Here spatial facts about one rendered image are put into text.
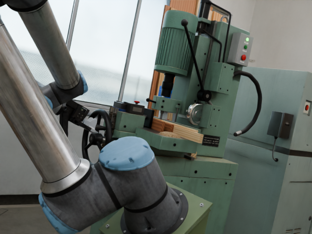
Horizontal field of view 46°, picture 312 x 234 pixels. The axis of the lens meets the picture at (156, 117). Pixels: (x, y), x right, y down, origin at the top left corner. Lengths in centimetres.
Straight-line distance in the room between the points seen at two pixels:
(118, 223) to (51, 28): 64
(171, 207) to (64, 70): 56
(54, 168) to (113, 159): 16
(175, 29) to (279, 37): 263
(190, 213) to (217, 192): 83
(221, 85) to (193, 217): 91
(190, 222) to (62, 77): 63
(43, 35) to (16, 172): 208
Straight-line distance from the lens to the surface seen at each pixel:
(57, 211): 104
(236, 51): 198
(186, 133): 171
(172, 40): 185
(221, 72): 188
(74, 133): 317
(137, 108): 177
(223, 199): 203
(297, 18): 435
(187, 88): 191
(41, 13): 102
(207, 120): 185
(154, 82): 341
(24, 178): 309
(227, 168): 198
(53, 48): 113
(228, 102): 204
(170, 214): 113
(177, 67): 184
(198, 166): 184
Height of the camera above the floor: 106
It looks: 3 degrees down
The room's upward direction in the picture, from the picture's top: 12 degrees clockwise
